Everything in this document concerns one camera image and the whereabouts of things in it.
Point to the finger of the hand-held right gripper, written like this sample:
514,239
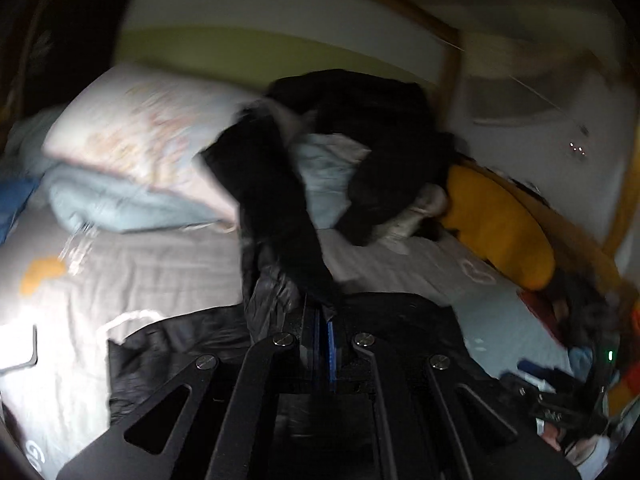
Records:
520,385

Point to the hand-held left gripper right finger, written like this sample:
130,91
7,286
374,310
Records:
331,355

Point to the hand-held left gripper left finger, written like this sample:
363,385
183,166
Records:
311,345

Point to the black quilted jacket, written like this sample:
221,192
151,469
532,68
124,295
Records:
280,220

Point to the light blue cloth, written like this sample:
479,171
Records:
580,365

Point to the dark grey garment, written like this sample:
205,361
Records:
585,310

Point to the yellow pillow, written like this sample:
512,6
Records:
495,225

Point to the beige garment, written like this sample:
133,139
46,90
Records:
415,215

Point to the black puffer coat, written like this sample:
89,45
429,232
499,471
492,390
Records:
390,120

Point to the light blue quilt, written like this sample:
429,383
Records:
115,200

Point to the white pillow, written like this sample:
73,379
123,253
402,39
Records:
135,125

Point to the checkered bed curtain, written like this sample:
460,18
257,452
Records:
520,100

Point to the black hanging bag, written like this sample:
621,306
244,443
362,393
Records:
75,50

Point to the wooden bed frame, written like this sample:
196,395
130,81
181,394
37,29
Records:
451,70

